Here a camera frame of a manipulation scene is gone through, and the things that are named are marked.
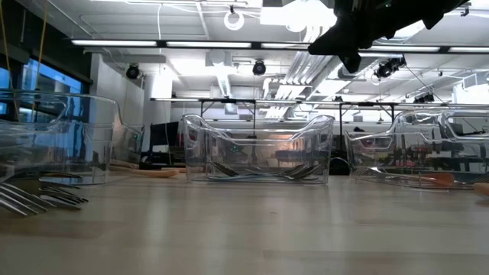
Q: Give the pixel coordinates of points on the black round ceiling camera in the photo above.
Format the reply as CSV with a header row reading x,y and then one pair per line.
x,y
259,68
132,72
384,70

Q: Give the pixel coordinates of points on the black monitor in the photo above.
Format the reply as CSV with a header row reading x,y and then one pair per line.
x,y
164,135

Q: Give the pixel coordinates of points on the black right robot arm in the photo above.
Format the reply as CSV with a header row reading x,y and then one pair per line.
x,y
420,11

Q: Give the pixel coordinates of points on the black-framed background table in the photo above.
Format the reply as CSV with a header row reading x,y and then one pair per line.
x,y
229,101
366,103

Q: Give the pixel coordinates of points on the wooden utensil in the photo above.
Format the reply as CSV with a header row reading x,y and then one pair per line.
x,y
156,173

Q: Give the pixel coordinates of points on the clear plastic bin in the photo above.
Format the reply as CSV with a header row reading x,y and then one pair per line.
x,y
195,153
382,153
46,153
256,153

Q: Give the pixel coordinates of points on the white ceiling pipes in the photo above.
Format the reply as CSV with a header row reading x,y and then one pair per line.
x,y
302,68

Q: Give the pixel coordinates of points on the white ceiling duct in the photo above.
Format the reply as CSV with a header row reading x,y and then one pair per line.
x,y
223,82

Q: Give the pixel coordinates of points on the long ceiling light bar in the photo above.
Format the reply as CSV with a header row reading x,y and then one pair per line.
x,y
206,44

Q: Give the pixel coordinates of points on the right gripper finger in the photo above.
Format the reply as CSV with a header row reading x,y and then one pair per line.
x,y
340,40

